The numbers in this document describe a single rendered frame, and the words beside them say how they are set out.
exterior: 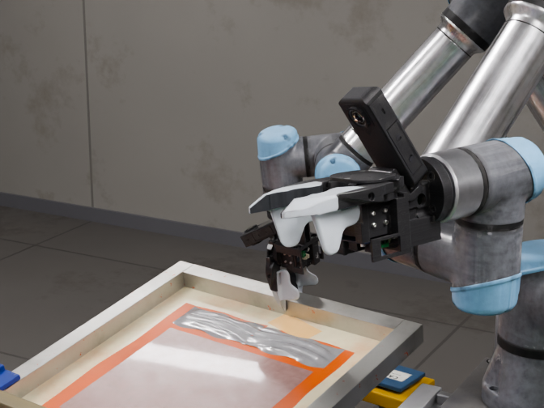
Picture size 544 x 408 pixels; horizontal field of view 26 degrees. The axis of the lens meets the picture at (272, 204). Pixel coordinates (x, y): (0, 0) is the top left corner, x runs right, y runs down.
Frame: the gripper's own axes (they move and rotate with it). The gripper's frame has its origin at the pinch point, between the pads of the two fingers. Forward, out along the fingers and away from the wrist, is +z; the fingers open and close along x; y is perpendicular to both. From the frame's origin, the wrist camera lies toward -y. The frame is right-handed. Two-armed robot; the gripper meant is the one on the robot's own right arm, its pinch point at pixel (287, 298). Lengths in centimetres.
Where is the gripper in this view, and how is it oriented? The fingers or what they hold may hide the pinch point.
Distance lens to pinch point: 229.7
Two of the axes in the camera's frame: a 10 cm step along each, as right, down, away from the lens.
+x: 6.0, -4.0, 7.0
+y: 8.0, 1.7, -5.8
